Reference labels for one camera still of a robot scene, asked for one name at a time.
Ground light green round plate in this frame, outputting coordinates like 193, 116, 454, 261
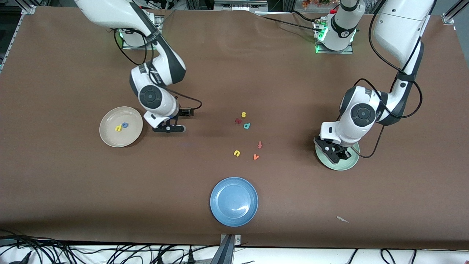
316, 141, 360, 171

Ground brown paper table cover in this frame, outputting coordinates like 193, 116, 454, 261
0, 5, 469, 250

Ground beige round plate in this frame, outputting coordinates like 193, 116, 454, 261
99, 106, 144, 148

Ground blue round plate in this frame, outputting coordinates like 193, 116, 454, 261
210, 177, 259, 227

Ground orange floral decoration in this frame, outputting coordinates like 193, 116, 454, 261
302, 0, 339, 10

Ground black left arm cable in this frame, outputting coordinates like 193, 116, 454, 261
354, 0, 436, 158

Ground metal frame rail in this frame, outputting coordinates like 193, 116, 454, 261
214, 0, 269, 12

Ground black cable on table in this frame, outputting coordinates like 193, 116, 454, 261
256, 14, 320, 31
292, 10, 324, 24

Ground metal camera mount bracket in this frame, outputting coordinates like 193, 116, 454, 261
211, 234, 241, 264

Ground aluminium frame profile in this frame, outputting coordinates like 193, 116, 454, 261
20, 0, 37, 15
442, 0, 469, 25

